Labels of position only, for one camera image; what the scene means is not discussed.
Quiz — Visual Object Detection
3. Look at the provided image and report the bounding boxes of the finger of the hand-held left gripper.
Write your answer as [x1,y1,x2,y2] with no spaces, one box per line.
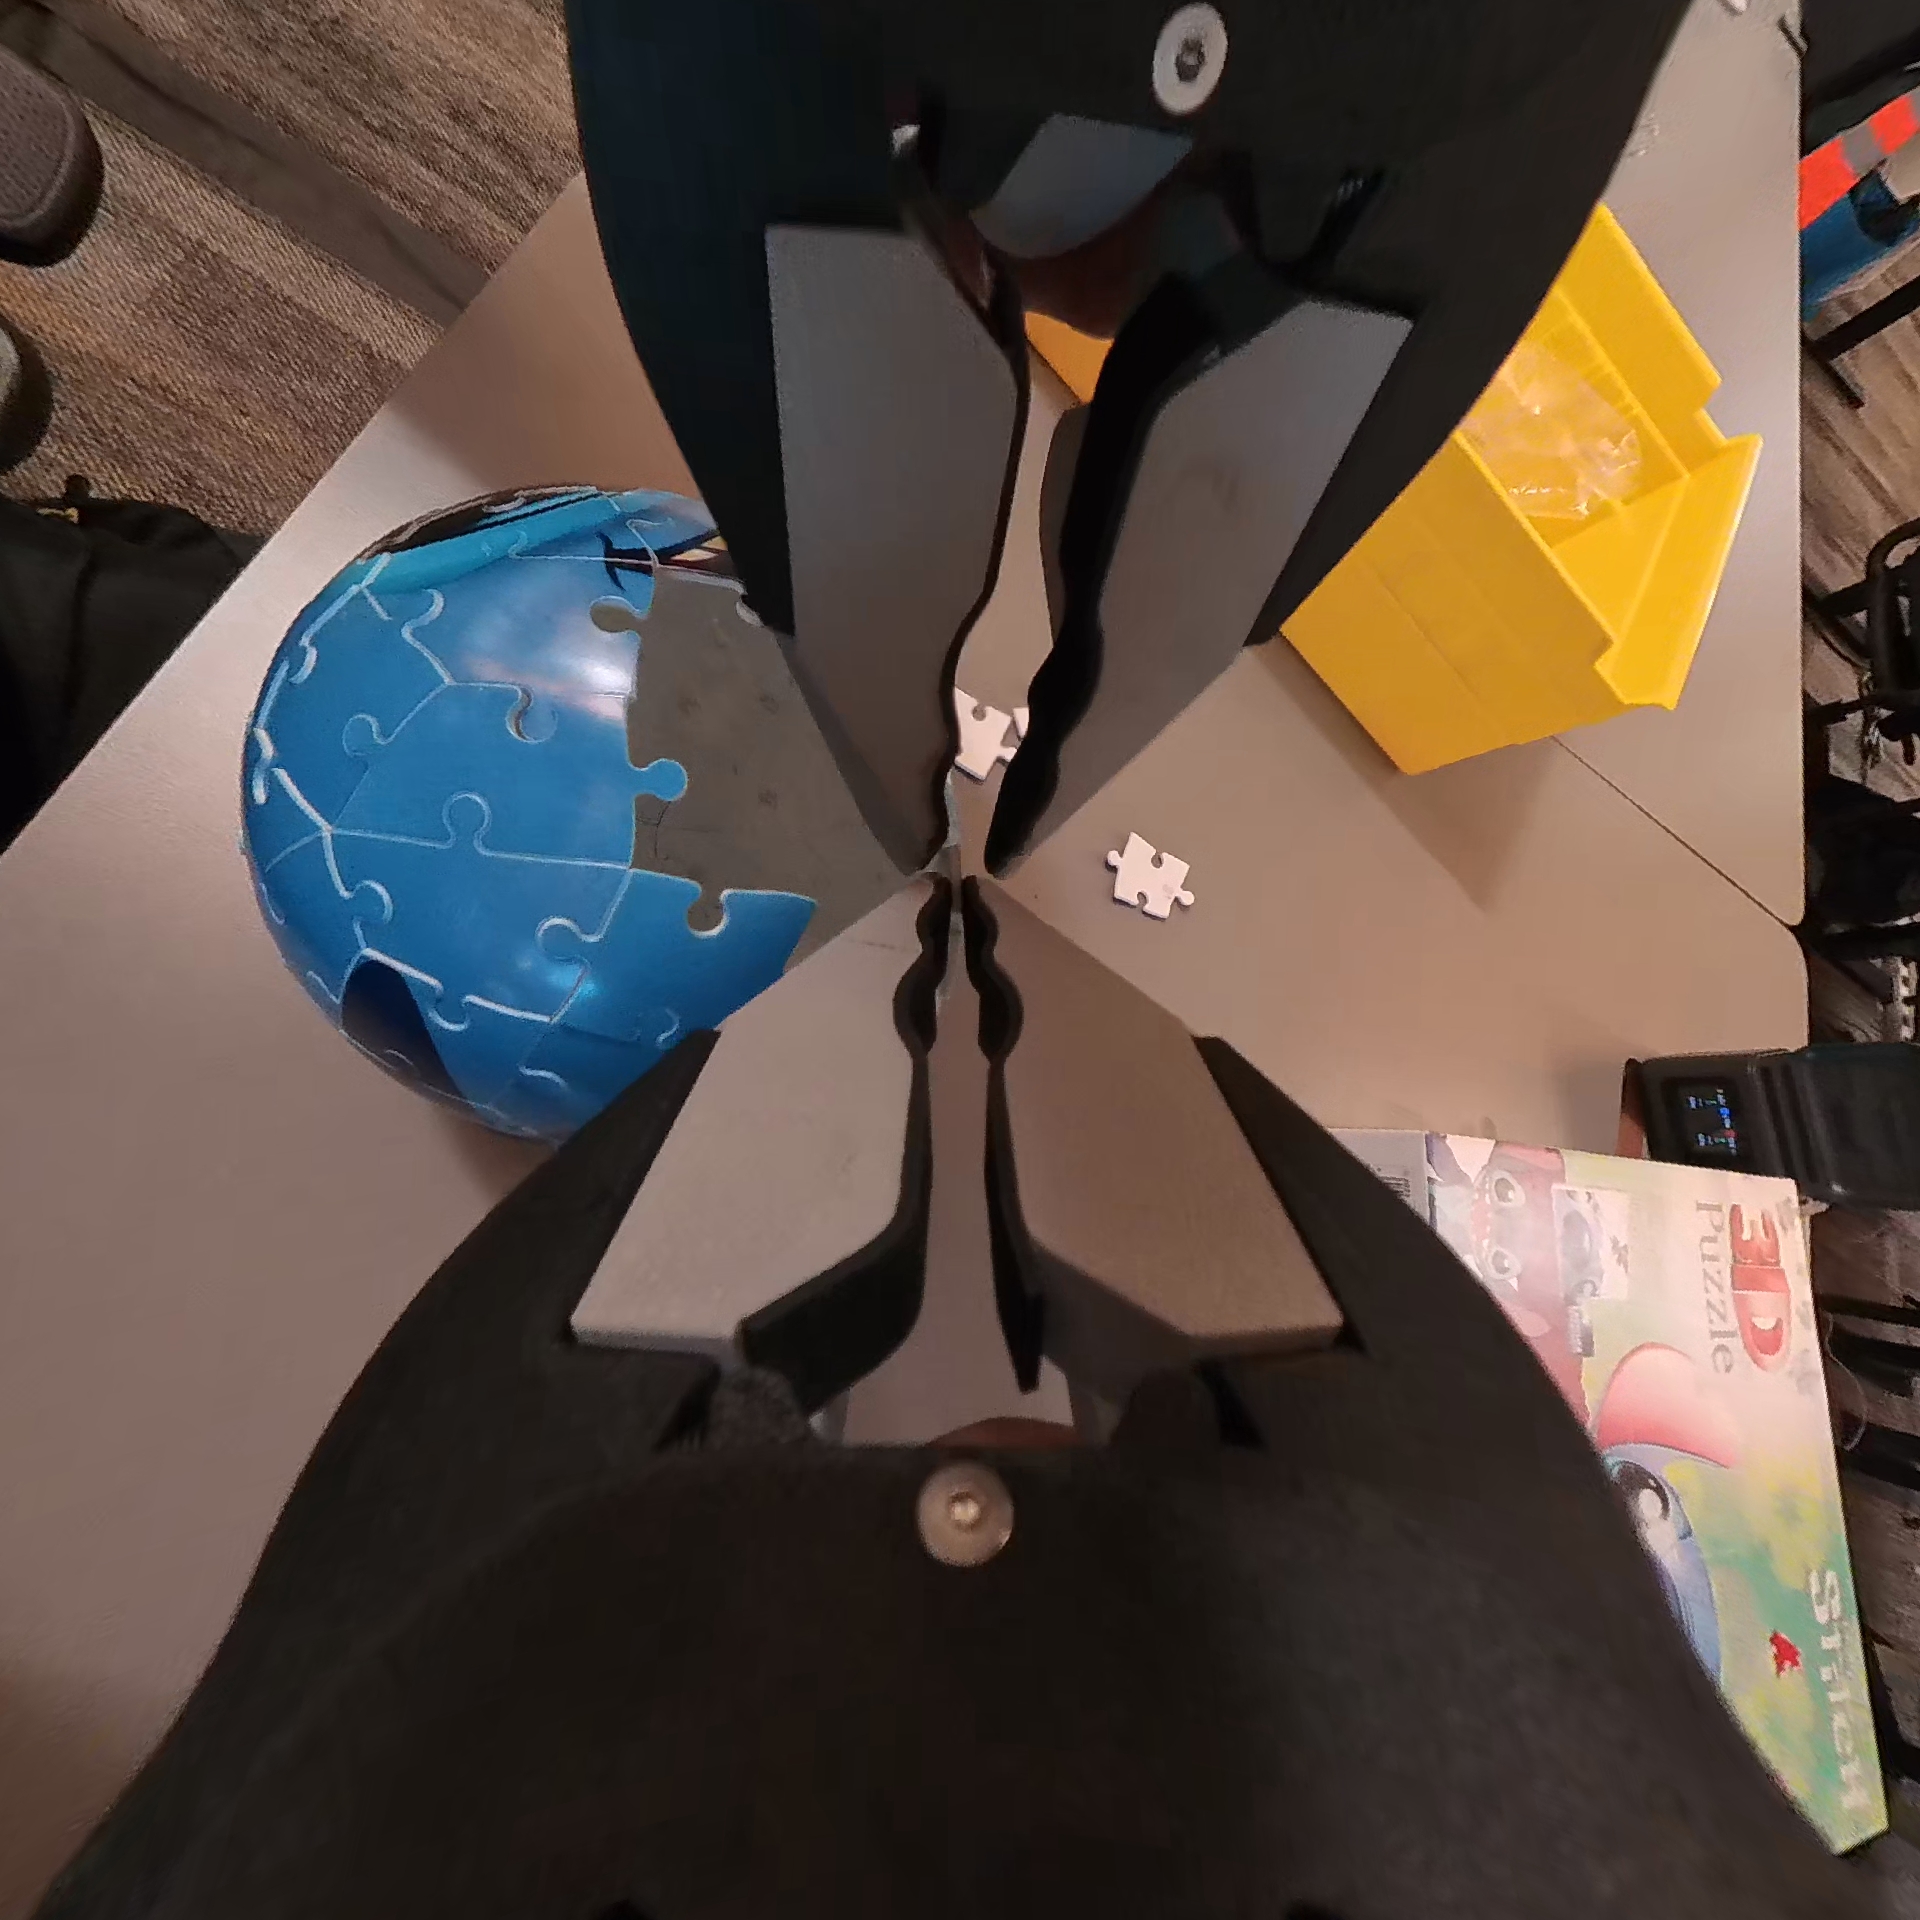
[762,222,1038,883]
[978,274,1420,883]

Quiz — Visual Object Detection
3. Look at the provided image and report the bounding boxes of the black backpack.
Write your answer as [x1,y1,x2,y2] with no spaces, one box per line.
[0,481,261,850]

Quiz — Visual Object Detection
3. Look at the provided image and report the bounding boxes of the white puzzle piece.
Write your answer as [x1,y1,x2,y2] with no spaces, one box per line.
[950,685,1032,785]
[1104,829,1198,921]

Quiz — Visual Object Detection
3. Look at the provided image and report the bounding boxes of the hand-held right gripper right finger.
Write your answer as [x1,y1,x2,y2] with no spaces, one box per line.
[961,875,1351,1399]

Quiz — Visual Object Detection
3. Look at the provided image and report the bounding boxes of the yellow plastic bin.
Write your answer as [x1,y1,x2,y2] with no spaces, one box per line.
[1026,203,1764,779]

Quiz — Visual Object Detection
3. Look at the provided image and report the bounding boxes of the black device with screen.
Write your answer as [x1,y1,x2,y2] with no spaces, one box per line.
[1624,1042,1920,1211]

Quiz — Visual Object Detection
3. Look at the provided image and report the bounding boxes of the orange and blue object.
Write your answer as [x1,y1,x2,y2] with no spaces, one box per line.
[1797,127,1920,325]

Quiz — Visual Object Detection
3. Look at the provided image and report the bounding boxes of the blue puzzle ball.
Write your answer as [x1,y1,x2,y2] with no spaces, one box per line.
[240,482,940,1151]

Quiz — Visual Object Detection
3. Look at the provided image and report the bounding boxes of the person's dark shoe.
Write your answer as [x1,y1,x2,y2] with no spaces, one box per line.
[0,323,59,470]
[0,45,108,272]

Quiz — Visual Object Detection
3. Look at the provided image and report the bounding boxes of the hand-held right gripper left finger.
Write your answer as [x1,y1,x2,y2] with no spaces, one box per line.
[566,875,959,1417]

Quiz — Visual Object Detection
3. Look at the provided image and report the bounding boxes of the cartoon print puzzle box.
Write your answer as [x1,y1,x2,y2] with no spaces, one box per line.
[1326,1125,1892,1858]

